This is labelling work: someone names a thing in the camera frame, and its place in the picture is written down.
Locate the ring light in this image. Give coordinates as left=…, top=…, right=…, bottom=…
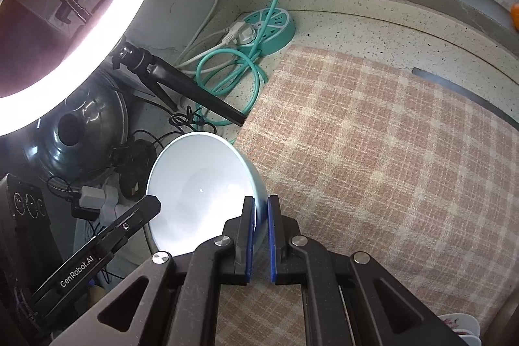
left=0, top=0, right=171, bottom=138

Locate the grey charger plug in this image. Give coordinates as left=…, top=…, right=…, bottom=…
left=79, top=186, right=108, bottom=209

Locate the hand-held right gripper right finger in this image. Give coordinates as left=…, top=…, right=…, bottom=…
left=268, top=195, right=469, bottom=346

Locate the glass pot lid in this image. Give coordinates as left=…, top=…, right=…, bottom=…
left=22, top=84, right=130, bottom=193

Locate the black cable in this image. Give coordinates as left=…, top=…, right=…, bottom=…
left=168, top=106, right=205, bottom=133

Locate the deep floral plate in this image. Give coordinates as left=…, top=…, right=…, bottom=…
left=438, top=314, right=481, bottom=346

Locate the black round clamp base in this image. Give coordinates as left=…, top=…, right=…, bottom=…
left=109, top=139, right=157, bottom=201

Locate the pale green bowl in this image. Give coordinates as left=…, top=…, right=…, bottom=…
left=146, top=131, right=268, bottom=253

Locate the plaid cloth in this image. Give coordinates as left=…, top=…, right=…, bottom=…
left=215, top=44, right=519, bottom=346

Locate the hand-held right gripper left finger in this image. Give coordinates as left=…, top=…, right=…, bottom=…
left=51, top=196, right=257, bottom=346

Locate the teal round power strip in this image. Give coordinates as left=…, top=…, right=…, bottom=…
left=236, top=7, right=296, bottom=57

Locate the black tripod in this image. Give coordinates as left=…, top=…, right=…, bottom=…
left=111, top=42, right=248, bottom=125

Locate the black power adapter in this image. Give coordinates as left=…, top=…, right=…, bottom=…
left=72, top=200, right=100, bottom=221

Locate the white plug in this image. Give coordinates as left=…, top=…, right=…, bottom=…
left=221, top=22, right=256, bottom=47

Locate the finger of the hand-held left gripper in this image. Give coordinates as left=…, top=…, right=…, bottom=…
left=99, top=195, right=162, bottom=249

